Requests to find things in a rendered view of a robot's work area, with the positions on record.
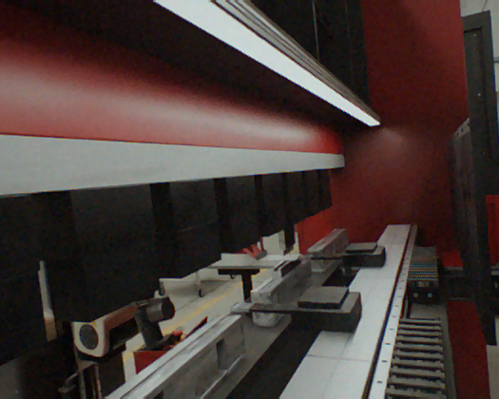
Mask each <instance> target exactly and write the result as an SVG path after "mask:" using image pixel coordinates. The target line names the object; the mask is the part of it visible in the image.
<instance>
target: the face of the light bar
mask: <svg viewBox="0 0 499 399"><path fill-rule="evenodd" d="M155 1H157V2H159V3H161V4H162V5H164V6H167V7H169V8H170V9H172V10H174V11H176V12H177V13H179V14H180V15H181V16H182V17H184V18H186V19H187V20H189V21H191V22H194V23H195V24H197V25H199V26H200V27H202V28H204V29H206V30H208V31H210V32H212V33H213V34H215V35H217V36H218V37H220V38H222V40H224V41H225V42H227V43H229V44H231V45H232V46H234V47H236V48H238V49H240V50H242V51H243V52H245V53H247V54H249V55H250V56H253V57H255V58H257V59H258V60H260V61H262V62H263V63H265V64H266V65H267V66H269V67H270V68H272V69H274V70H275V71H277V72H279V73H281V74H282V75H285V76H287V77H288V78H290V79H292V80H294V81H295V82H297V83H299V84H301V85H302V86H305V87H306V88H308V89H310V90H312V91H313V92H315V93H316V94H317V95H319V96H320V97H322V98H324V99H325V100H327V101H329V102H331V103H332V104H334V105H337V106H338V107H340V108H342V109H344V110H345V111H347V112H349V113H350V114H353V115H355V116H357V117H358V118H359V119H361V120H363V121H364V122H366V123H368V124H378V123H377V122H376V121H374V120H373V119H371V118H370V117H369V116H367V115H366V114H364V113H363V112H361V111H360V110H358V109H357V108H356V107H354V106H353V105H351V104H348V103H347V102H346V101H344V100H343V99H341V98H340V97H338V96H337V94H335V93H334V92H333V91H332V90H331V89H329V88H328V87H326V86H325V85H323V84H322V83H320V82H319V81H316V80H315V79H313V78H312V77H311V76H309V75H308V74H306V73H305V72H303V71H302V70H301V69H299V68H298V67H296V66H294V64H293V63H291V62H290V61H289V60H287V59H286V58H283V57H282V56H280V55H279V54H278V53H276V52H275V51H273V50H272V49H270V48H269V47H267V46H266V45H265V44H263V43H262V42H261V41H259V40H258V39H257V37H255V36H254V35H251V34H250V33H248V32H247V31H245V30H244V29H243V28H241V27H239V26H238V25H236V24H235V23H234V22H232V21H231V20H229V19H228V18H226V17H225V16H224V15H221V13H220V12H218V11H217V10H215V9H213V8H212V7H211V6H209V5H208V4H206V3H205V2H203V1H202V0H155Z"/></svg>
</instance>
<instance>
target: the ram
mask: <svg viewBox="0 0 499 399"><path fill-rule="evenodd" d="M338 167H344V157H343V146H342V136H341V127H340V126H337V125H336V124H335V123H330V122H327V121H325V120H322V119H320V118H317V117H314V116H311V115H309V114H306V113H303V112H300V111H298V110H295V109H293V108H291V107H288V106H284V105H282V104H277V103H274V102H272V101H269V100H266V99H264V98H261V97H259V96H256V95H254V94H250V92H247V91H245V90H242V89H239V88H237V87H234V86H231V85H228V84H225V83H222V82H219V81H216V80H213V79H211V78H208V77H205V76H202V75H200V74H198V73H195V72H193V71H190V70H186V69H183V68H182V67H181V66H176V65H174V64H171V63H168V62H167V61H164V60H161V59H157V58H155V57H152V56H149V55H147V54H144V53H141V52H140V51H137V50H134V49H130V48H128V47H123V45H121V44H118V43H115V42H112V41H110V40H107V39H104V38H102V37H99V36H96V35H94V34H91V33H88V32H85V31H83V30H79V29H76V28H75V27H73V26H70V25H68V24H65V23H62V22H58V21H56V20H53V19H50V18H48V17H46V16H43V15H40V14H37V13H34V12H31V11H30V10H29V9H24V8H22V7H19V6H15V5H13V4H11V3H8V2H5V1H3V0H0V197H1V196H12V195H25V194H29V195H38V194H46V193H54V192H62V191H71V189H83V188H94V187H106V186H117V185H129V184H141V183H157V182H166V181H187V180H197V179H209V178H222V177H233V176H243V175H257V174H267V173H278V172H290V171H302V170H313V169H325V168H338Z"/></svg>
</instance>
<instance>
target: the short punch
mask: <svg viewBox="0 0 499 399"><path fill-rule="evenodd" d="M294 244H296V236H295V226H287V229H284V230H282V231H280V232H278V245H279V249H280V250H282V256H283V257H284V256H287V255H288V253H290V252H291V251H293V250H294Z"/></svg>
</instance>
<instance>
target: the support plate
mask: <svg viewBox="0 0 499 399"><path fill-rule="evenodd" d="M267 254H268V256H282V253H270V254H269V253H267ZM256 261H257V259H256V258H253V257H252V256H249V254H239V255H225V256H222V260H221V261H219V262H216V263H214V264H212V265H209V266H207V267H205V268H203V269H271V268H273V267H274V266H276V265H277V264H278V263H280V261H260V262H256ZM255 262H256V263H255ZM253 263H254V264H253ZM250 264H253V265H250ZM249 265H250V266H249Z"/></svg>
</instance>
